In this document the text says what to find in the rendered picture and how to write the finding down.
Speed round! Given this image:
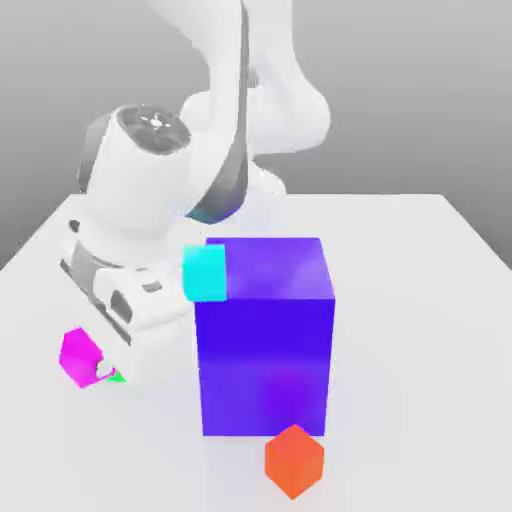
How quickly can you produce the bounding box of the small orange cube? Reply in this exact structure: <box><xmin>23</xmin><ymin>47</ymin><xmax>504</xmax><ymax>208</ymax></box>
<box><xmin>264</xmin><ymin>423</ymin><xmax>326</xmax><ymax>501</ymax></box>

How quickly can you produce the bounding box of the small magenta cube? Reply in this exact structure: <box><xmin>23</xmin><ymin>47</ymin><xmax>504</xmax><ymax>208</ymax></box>
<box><xmin>58</xmin><ymin>326</ymin><xmax>117</xmax><ymax>390</ymax></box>

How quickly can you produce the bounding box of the large blue box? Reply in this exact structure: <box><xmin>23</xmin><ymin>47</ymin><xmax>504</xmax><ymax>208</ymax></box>
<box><xmin>194</xmin><ymin>236</ymin><xmax>336</xmax><ymax>438</ymax></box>

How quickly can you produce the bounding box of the small cyan cube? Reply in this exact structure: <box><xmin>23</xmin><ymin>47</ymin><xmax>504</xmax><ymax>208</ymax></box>
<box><xmin>181</xmin><ymin>244</ymin><xmax>228</xmax><ymax>302</ymax></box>

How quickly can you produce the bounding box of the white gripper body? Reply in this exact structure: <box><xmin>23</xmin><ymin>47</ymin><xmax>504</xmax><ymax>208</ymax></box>
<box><xmin>58</xmin><ymin>258</ymin><xmax>179</xmax><ymax>389</ymax></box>

